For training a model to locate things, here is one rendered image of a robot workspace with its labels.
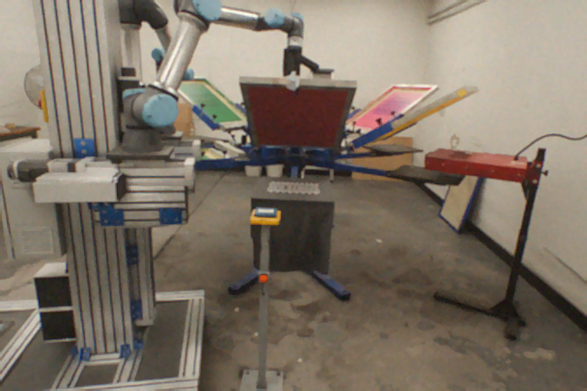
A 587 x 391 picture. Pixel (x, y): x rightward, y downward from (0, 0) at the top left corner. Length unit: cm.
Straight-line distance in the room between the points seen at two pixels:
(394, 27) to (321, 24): 115
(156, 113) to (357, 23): 549
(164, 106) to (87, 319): 114
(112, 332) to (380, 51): 567
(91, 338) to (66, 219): 61
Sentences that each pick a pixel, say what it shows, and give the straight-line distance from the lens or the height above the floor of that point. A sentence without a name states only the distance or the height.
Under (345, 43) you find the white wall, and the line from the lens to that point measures 663.
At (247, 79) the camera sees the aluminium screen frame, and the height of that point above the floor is 154.
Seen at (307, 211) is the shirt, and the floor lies 89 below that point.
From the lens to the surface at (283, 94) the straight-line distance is 206.
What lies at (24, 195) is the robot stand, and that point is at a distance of 192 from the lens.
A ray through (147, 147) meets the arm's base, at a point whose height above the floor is 128.
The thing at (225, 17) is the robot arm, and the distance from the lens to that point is 179.
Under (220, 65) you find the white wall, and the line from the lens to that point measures 670.
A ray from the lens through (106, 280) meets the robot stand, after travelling 203.
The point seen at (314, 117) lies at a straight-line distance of 226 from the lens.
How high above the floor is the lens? 154
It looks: 16 degrees down
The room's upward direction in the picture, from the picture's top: 2 degrees clockwise
